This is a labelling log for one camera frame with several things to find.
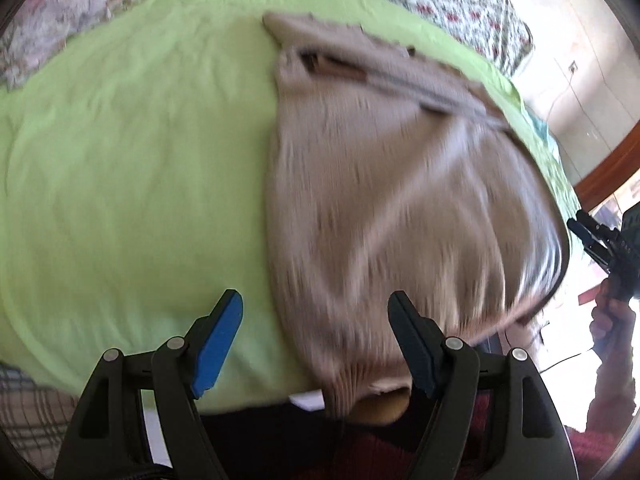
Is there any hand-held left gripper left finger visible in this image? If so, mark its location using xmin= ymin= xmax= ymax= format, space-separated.
xmin=54 ymin=289 xmax=244 ymax=480

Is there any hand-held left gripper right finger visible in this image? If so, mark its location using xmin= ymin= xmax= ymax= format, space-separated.
xmin=387 ymin=291 xmax=576 ymax=480

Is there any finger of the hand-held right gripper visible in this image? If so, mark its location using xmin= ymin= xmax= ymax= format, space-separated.
xmin=575 ymin=210 xmax=621 ymax=243
xmin=567 ymin=219 xmax=613 ymax=275

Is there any beige knit sweater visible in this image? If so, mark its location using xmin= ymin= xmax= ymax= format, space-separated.
xmin=262 ymin=10 xmax=571 ymax=418

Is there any person's right forearm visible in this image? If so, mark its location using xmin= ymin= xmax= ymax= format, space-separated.
xmin=584 ymin=332 xmax=640 ymax=435

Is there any person's right hand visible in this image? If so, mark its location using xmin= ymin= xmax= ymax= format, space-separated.
xmin=590 ymin=277 xmax=638 ymax=352

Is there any wooden furniture edge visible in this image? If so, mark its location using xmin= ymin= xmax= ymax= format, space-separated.
xmin=572 ymin=132 xmax=640 ymax=212

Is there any light blue cloth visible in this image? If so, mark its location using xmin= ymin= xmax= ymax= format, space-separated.
xmin=522 ymin=105 xmax=576 ymax=213

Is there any green bed sheet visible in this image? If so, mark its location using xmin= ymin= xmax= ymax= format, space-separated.
xmin=0 ymin=0 xmax=576 ymax=416

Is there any plaid cloth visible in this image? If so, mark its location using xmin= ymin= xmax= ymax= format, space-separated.
xmin=0 ymin=360 xmax=77 ymax=477

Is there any ruffled floral pillow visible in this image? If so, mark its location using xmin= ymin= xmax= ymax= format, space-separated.
xmin=0 ymin=0 xmax=176 ymax=92

